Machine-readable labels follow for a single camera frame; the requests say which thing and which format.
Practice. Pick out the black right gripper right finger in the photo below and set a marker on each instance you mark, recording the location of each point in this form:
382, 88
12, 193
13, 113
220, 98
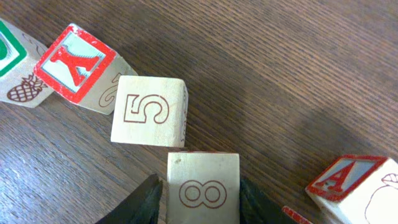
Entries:
256, 208

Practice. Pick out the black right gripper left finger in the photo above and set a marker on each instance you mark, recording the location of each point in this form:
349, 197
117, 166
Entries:
139, 207

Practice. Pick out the wooden block number 8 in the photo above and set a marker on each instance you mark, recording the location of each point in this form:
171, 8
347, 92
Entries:
203, 187

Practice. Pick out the wooden block number 2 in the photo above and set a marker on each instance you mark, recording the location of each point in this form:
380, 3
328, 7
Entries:
298, 218

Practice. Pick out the wooden block number 5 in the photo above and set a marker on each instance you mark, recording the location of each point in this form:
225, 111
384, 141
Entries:
150, 111

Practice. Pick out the red A wooden block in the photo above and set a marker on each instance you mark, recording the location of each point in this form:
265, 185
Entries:
357, 189

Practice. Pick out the red Y wooden block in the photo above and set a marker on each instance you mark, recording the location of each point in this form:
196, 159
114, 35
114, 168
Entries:
83, 70

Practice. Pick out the green B wooden block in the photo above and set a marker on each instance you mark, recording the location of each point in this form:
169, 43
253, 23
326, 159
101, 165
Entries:
19, 54

